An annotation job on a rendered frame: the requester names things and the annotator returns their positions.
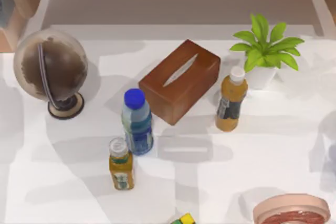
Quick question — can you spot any brown wooden tissue box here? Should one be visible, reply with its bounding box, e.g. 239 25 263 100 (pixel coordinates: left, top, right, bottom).
138 39 222 126

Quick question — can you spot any blue capped water bottle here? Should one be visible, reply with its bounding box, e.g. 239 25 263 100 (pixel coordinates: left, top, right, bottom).
121 88 154 156

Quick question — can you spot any white capped orange bottle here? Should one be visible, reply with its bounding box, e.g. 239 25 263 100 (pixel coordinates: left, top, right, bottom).
215 66 248 132

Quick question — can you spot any square yellow tea bottle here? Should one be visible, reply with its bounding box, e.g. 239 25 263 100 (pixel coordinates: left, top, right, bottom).
109 137 136 191

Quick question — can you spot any green plant in white pot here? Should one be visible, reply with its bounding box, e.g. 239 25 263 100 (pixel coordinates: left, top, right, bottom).
229 13 306 90

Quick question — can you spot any brown globe on stand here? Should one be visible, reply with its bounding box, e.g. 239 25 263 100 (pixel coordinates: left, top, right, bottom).
13 29 88 120

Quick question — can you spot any yellow and green cube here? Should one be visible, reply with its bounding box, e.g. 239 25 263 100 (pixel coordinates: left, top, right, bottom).
170 212 196 224

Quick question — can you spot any pink bowl with red contents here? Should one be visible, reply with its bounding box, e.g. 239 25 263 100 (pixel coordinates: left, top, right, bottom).
253 193 331 224

